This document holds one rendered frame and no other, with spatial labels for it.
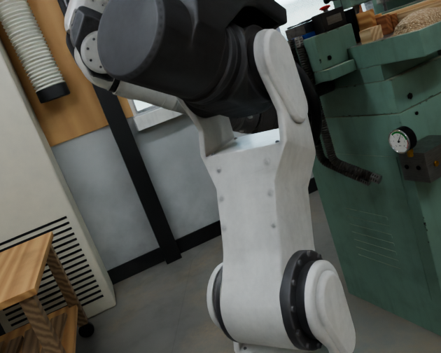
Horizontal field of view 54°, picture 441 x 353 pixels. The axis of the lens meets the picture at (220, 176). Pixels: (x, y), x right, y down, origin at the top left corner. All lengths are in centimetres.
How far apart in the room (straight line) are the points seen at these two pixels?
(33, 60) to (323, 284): 191
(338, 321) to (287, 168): 23
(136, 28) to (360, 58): 81
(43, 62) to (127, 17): 178
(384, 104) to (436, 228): 38
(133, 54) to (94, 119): 195
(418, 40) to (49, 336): 136
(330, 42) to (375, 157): 35
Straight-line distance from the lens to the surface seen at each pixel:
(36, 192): 220
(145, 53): 49
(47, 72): 228
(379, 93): 121
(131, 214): 254
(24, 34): 230
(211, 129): 71
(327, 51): 121
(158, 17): 49
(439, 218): 135
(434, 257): 136
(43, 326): 157
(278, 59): 62
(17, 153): 218
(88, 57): 86
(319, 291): 62
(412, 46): 111
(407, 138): 111
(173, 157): 252
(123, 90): 91
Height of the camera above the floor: 98
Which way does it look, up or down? 14 degrees down
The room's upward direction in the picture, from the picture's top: 20 degrees counter-clockwise
